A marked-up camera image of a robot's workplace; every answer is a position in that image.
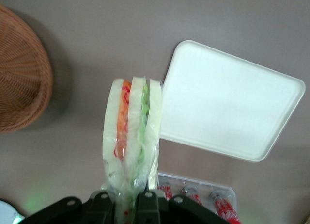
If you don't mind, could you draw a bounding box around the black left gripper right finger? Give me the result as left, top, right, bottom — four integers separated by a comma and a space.
135, 190, 171, 224

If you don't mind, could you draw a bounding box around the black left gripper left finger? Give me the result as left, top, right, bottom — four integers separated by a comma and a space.
83, 190, 117, 224

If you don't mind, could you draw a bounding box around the triangle sandwich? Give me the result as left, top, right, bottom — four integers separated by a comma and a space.
101, 75, 163, 224

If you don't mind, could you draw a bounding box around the beige rectangular tray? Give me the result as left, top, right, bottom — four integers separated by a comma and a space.
158, 39, 306, 164

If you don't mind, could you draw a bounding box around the round brown wicker basket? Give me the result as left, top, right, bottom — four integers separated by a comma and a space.
0, 4, 54, 133

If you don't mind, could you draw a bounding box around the clear acrylic bottle rack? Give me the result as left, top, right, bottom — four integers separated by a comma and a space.
155, 171, 237, 224

